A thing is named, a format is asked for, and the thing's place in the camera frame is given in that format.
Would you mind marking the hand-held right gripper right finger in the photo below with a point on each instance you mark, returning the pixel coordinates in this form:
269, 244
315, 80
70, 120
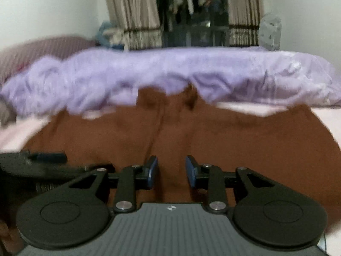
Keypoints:
190, 173

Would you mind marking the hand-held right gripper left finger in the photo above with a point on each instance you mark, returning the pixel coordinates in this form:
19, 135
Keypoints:
151, 173

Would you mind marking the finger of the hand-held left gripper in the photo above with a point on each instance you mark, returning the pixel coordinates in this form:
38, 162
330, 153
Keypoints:
48, 156

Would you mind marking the brown padded jacket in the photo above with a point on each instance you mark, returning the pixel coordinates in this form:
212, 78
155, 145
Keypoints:
239, 144

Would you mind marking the blue and white clothes pile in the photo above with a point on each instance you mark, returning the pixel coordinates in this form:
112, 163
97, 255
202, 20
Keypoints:
109, 34

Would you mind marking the pink printed blanket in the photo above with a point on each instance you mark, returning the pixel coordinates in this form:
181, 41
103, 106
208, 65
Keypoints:
16, 133

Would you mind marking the grey knitted cloth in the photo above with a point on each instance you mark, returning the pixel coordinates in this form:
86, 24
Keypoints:
5, 113

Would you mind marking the purple duvet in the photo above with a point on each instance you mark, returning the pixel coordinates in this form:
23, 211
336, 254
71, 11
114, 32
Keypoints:
133, 72

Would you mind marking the mauve quilted headboard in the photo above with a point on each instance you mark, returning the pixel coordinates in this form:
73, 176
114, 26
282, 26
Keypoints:
40, 50

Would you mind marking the dark glass balcony door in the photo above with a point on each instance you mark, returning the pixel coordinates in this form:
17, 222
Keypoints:
194, 37

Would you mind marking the fan with patterned cover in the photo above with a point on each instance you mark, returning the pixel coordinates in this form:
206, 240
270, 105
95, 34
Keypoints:
270, 32

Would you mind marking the beige striped curtain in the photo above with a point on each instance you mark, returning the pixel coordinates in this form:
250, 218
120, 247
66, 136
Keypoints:
242, 5
133, 5

